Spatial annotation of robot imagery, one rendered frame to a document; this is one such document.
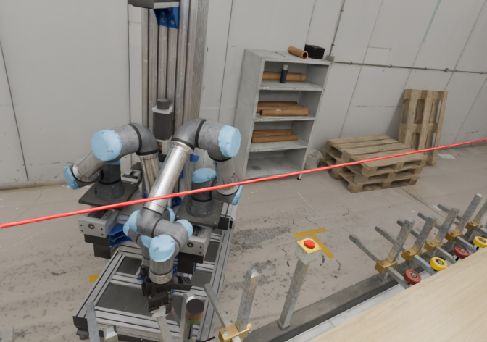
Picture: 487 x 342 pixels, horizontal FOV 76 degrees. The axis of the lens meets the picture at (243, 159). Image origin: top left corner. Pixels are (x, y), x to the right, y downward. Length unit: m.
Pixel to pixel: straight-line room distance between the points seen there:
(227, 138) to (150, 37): 0.66
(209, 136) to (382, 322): 1.11
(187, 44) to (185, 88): 0.20
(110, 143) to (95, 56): 2.17
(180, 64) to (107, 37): 1.83
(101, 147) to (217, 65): 2.48
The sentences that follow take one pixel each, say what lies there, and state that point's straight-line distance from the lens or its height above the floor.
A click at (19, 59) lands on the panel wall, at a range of 3.41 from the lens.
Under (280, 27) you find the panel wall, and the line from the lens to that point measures 3.84.
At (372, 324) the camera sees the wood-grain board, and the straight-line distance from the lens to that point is 1.64.
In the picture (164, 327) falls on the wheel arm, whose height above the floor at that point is 0.86.
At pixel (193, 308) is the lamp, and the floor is 1.17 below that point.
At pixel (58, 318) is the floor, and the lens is 2.65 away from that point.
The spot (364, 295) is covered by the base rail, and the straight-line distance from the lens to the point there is 2.04.
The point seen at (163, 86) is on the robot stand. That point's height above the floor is 1.62.
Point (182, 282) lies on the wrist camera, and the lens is 1.20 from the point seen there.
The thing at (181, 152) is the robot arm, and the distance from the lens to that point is 1.20.
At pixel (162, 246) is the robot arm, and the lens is 1.03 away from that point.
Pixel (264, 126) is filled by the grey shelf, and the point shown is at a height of 0.61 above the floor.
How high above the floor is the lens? 2.07
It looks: 27 degrees down
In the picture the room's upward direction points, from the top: 10 degrees clockwise
